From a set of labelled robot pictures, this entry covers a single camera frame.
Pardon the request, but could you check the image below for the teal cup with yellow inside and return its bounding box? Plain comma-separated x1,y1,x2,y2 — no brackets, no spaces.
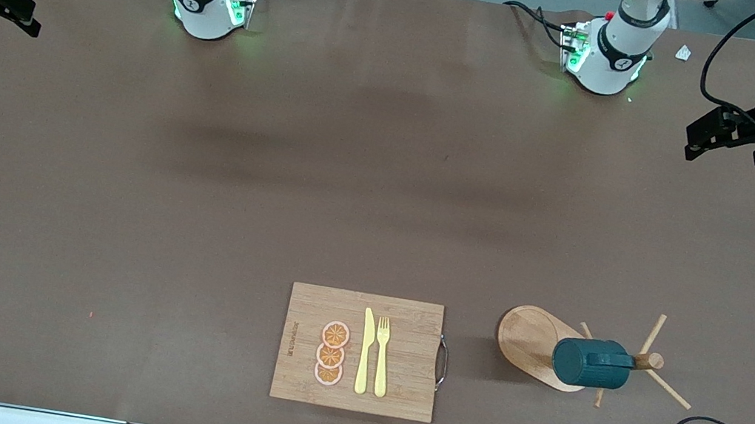
548,332,640,396

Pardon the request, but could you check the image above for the wooden cup rack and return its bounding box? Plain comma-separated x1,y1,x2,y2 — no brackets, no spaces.
489,290,705,422

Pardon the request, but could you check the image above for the bamboo cutting board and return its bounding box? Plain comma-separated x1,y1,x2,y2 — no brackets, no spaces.
269,281,457,424

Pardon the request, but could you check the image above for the yellow plastic fork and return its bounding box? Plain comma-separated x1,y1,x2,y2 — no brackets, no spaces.
368,316,398,399

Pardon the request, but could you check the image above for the yellow plastic knife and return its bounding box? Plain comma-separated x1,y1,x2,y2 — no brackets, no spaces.
353,307,380,396

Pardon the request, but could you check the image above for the orange slice toy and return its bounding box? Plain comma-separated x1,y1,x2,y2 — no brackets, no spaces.
319,318,352,351

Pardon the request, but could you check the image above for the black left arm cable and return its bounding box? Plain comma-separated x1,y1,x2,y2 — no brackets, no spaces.
694,0,755,129

